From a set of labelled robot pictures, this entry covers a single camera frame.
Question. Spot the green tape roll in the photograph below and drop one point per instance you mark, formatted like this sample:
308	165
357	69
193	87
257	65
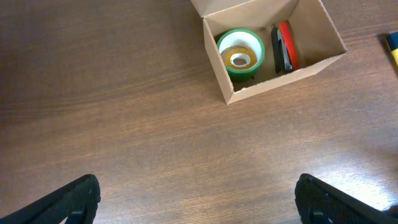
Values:
241	38

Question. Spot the brown cardboard box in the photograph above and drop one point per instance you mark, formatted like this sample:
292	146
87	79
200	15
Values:
317	42

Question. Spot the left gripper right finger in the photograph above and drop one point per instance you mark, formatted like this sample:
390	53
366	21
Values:
319	202

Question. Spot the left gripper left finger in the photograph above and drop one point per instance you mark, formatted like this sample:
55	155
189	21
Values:
76	202

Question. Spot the yellow highlighter with dark cap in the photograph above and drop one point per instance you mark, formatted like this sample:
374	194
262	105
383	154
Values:
392	42

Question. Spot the yellow clear tape roll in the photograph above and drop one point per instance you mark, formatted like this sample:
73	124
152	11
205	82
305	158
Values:
241	58

